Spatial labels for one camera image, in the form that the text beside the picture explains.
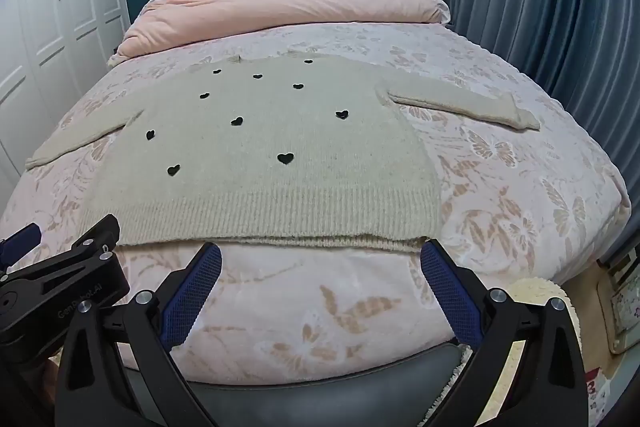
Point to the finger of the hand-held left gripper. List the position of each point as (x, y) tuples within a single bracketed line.
[(22, 239), (85, 242)]

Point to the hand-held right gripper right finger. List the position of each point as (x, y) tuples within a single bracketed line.
[(450, 297)]

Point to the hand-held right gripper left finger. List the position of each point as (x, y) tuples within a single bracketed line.
[(192, 297)]

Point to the beige knit sweater black hearts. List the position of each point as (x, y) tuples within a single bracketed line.
[(280, 127)]

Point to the cream fluffy rug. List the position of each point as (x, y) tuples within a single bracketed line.
[(542, 289)]

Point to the pink butterfly bedspread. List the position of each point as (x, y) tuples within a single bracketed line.
[(500, 217)]

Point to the floral storage box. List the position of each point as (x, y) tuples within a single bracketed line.
[(627, 307)]

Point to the white wardrobe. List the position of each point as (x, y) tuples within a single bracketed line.
[(45, 32)]

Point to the grey bed frame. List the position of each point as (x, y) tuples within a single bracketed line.
[(325, 389)]

